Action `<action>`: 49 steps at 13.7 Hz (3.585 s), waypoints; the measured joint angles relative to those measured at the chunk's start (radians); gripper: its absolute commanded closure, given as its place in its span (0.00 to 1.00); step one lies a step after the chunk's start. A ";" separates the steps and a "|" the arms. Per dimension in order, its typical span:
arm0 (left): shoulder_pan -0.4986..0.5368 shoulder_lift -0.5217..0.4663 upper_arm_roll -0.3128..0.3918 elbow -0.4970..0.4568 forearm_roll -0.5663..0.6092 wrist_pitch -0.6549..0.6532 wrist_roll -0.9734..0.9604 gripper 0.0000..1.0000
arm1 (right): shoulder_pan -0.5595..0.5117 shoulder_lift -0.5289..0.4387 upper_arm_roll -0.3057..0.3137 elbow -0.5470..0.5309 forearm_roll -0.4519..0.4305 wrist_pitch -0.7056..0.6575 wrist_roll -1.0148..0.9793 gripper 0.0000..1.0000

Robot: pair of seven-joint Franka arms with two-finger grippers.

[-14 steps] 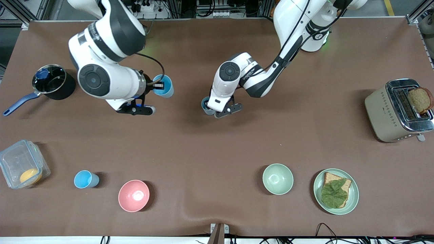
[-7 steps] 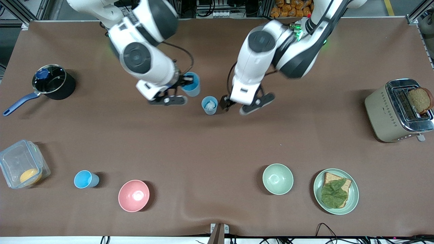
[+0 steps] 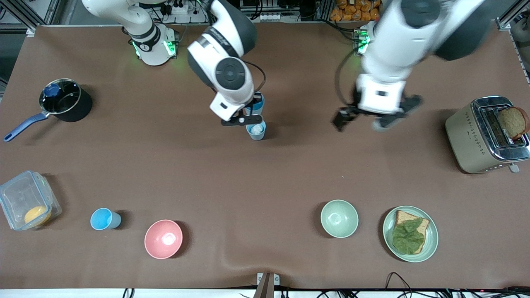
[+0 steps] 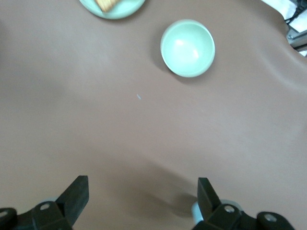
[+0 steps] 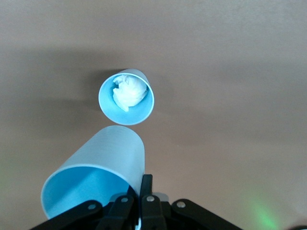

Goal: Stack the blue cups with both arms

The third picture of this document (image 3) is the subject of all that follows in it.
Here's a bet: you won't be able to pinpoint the light blue plastic cup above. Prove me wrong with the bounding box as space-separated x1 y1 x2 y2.
243 93 265 117
90 208 122 231
246 120 267 141

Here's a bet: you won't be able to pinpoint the beige steel toaster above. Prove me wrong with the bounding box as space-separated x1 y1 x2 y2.
445 96 530 174

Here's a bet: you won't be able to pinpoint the brown table cloth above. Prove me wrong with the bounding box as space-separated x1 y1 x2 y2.
0 21 530 290

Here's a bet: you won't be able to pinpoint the orange snack packs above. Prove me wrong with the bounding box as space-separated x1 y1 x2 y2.
330 0 382 22

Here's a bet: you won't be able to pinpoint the pale green bowl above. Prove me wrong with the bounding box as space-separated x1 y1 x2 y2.
320 199 359 239

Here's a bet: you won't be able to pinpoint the dark toast slice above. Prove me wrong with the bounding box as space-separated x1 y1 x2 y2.
497 106 530 140

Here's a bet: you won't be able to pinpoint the white power strip with plugs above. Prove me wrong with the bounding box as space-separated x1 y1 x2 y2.
155 0 207 24

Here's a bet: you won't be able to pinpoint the brown bread slice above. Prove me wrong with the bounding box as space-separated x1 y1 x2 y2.
393 210 430 254

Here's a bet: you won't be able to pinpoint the green lettuce leaf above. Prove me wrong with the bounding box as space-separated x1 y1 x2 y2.
392 218 426 255

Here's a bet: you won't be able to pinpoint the pale green plate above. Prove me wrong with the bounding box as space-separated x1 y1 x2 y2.
382 205 439 263

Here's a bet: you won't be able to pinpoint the pink bowl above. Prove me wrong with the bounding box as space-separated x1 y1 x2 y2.
144 219 183 260

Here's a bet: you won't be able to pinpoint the glass pot lid blue knob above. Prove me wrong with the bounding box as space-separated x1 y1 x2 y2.
39 78 82 115

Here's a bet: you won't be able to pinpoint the orange round food item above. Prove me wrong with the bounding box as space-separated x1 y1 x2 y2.
24 205 52 226

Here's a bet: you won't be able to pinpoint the clear plastic food container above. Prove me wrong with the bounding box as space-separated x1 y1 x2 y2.
0 170 63 231

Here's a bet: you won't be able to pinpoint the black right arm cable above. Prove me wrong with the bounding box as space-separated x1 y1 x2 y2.
243 61 266 94

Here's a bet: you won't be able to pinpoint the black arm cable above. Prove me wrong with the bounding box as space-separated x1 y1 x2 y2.
243 61 266 94
335 52 363 109

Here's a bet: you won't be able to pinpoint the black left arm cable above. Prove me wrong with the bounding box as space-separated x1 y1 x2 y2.
335 52 363 109

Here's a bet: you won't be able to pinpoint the aluminium frame profile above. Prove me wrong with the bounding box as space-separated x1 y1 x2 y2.
0 0 67 34
495 7 530 30

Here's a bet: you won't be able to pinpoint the black pot blue handle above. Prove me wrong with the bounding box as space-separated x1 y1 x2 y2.
3 78 93 143

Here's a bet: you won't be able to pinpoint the black looped floor cable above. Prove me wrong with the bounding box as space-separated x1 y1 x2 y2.
385 272 414 291

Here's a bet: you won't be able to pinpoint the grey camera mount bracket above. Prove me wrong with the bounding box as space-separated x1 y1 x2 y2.
253 272 280 298

